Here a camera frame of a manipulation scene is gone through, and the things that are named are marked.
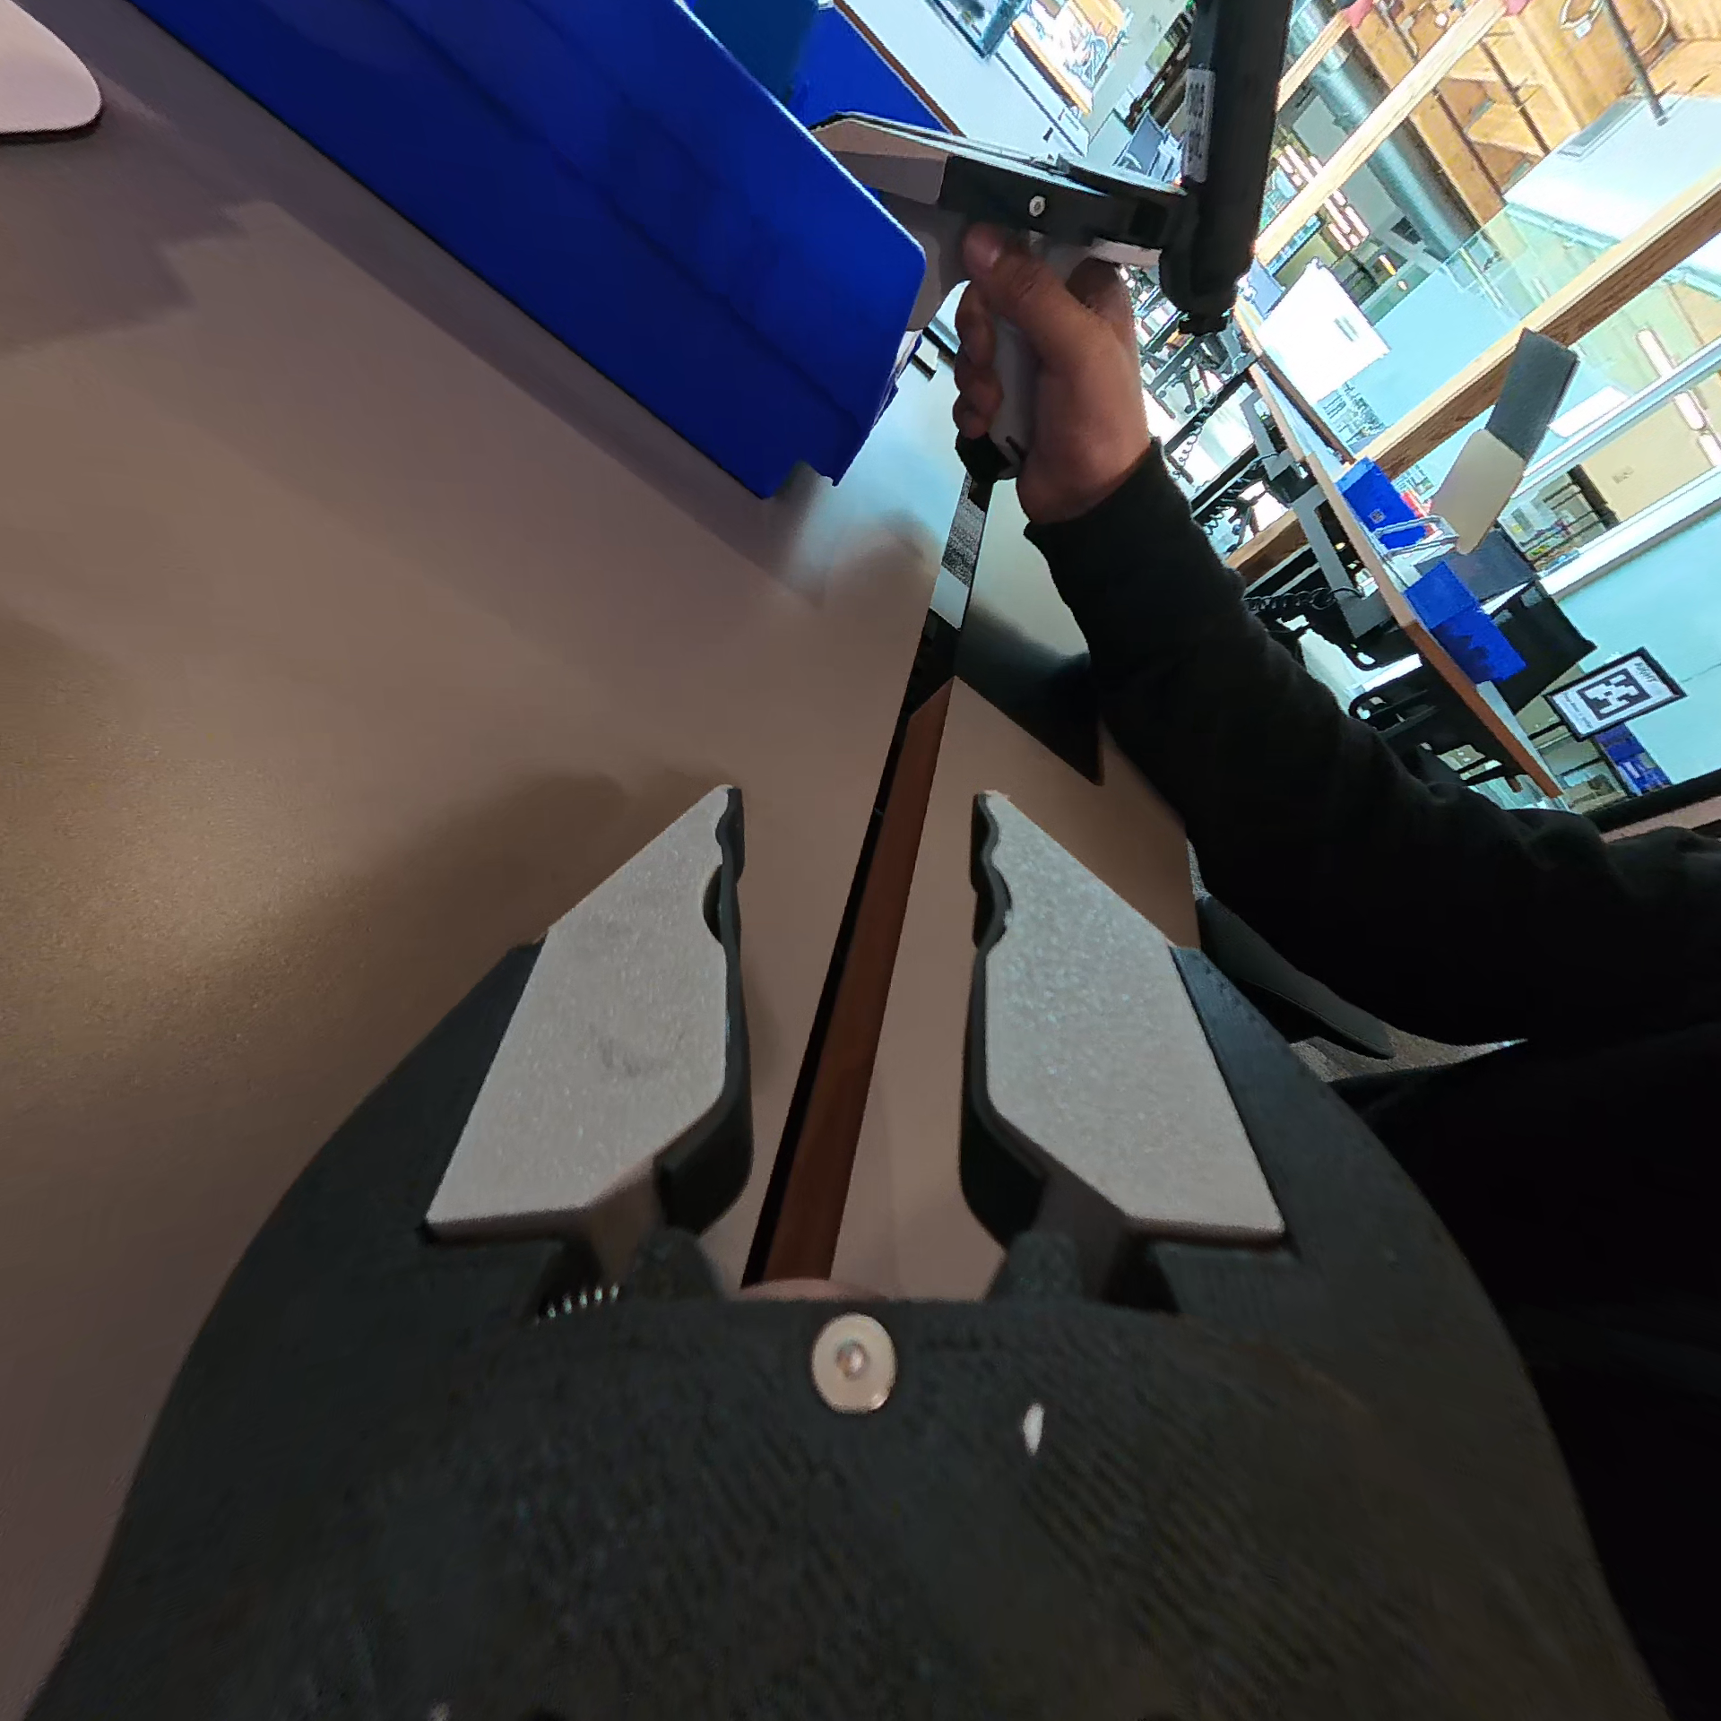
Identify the blue plastic storage bin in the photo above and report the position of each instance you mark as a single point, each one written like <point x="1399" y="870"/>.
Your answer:
<point x="1471" y="631"/>
<point x="604" y="200"/>

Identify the white stand with instruction sheet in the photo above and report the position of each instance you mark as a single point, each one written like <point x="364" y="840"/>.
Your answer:
<point x="39" y="67"/>

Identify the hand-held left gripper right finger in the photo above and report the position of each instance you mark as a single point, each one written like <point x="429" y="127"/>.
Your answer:
<point x="1114" y="1075"/>

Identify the black office chair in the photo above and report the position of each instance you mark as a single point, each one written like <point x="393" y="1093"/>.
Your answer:
<point x="1291" y="981"/>

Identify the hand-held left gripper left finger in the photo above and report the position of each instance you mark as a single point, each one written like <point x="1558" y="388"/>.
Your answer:
<point x="592" y="1075"/>

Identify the wooden top desk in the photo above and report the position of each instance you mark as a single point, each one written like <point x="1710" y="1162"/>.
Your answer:
<point x="1452" y="673"/>

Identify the framed marker sign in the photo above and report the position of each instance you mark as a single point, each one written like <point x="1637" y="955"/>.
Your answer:
<point x="1612" y="695"/>

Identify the person's right hand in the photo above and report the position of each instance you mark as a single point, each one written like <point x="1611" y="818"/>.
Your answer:
<point x="1088" y="390"/>

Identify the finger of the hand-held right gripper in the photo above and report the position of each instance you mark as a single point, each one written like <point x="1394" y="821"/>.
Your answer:
<point x="888" y="153"/>

